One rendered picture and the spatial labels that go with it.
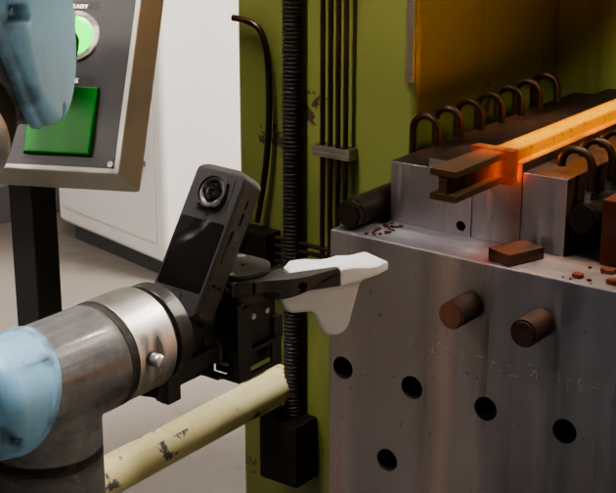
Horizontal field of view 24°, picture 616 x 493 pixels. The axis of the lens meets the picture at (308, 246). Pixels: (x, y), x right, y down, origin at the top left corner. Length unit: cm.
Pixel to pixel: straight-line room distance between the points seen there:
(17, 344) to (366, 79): 81
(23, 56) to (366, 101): 100
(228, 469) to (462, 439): 157
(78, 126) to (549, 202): 50
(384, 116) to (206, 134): 238
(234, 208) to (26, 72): 37
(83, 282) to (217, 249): 307
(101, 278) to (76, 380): 318
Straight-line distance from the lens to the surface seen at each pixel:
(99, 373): 94
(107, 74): 154
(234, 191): 102
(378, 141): 165
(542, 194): 139
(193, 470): 297
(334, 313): 109
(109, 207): 419
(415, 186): 146
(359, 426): 152
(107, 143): 152
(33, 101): 69
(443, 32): 164
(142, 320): 97
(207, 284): 101
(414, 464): 149
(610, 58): 187
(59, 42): 73
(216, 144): 403
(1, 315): 387
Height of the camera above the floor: 135
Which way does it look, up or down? 18 degrees down
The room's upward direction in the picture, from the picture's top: straight up
